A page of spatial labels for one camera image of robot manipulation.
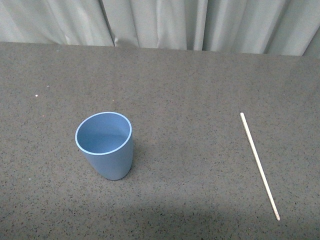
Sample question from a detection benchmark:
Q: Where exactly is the white chopstick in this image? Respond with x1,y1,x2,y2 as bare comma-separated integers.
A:
239,112,281,221

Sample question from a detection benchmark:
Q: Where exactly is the grey-white curtain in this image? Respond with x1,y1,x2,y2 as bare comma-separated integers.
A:
0,0,320,58

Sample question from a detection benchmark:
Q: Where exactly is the blue plastic cup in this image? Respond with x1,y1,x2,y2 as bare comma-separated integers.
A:
75,112,134,180

